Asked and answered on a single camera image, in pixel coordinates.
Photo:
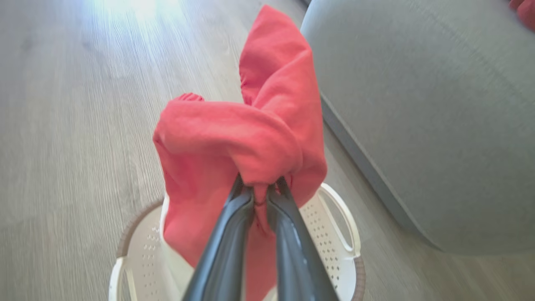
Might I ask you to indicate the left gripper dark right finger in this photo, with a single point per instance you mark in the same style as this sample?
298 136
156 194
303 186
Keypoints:
299 259

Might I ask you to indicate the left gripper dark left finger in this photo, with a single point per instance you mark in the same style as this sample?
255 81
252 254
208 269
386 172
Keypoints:
225 251

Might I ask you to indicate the plain red garment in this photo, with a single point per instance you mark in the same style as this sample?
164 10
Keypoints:
250 133

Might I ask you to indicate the white perforated laundry basket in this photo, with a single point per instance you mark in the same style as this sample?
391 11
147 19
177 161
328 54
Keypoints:
330 234

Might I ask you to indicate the red garment with white stripes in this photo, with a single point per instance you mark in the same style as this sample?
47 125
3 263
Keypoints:
524 12

